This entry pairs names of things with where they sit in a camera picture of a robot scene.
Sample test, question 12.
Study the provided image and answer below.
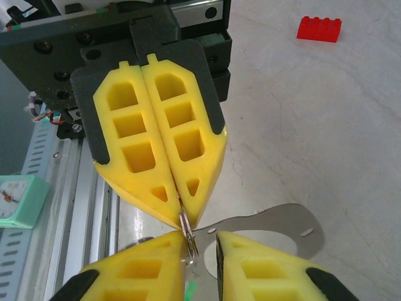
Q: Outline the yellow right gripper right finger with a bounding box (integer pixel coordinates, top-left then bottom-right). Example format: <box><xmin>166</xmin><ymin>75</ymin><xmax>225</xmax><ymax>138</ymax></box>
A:
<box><xmin>216</xmin><ymin>231</ymin><xmax>361</xmax><ymax>301</ymax></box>

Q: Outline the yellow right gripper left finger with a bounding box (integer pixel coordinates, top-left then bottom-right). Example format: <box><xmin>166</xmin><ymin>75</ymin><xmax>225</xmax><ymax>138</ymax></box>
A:
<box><xmin>53</xmin><ymin>230</ymin><xmax>185</xmax><ymax>301</ymax></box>

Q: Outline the mint green alarm clock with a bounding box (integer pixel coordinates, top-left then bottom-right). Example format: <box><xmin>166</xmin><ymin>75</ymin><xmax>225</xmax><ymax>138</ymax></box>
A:
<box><xmin>0</xmin><ymin>174</ymin><xmax>51</xmax><ymax>229</ymax></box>

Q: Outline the small red toy brick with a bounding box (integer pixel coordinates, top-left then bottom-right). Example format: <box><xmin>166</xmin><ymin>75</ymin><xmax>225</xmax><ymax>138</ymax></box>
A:
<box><xmin>296</xmin><ymin>16</ymin><xmax>343</xmax><ymax>43</ymax></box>

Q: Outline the aluminium mounting rail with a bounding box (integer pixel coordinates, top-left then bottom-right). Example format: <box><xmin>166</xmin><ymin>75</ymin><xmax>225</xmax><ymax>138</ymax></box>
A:
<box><xmin>31</xmin><ymin>137</ymin><xmax>142</xmax><ymax>301</ymax></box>

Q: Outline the grey slotted cable duct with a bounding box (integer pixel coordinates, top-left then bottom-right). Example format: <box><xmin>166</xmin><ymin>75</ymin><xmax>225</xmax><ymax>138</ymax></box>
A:
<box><xmin>0</xmin><ymin>124</ymin><xmax>62</xmax><ymax>301</ymax></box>

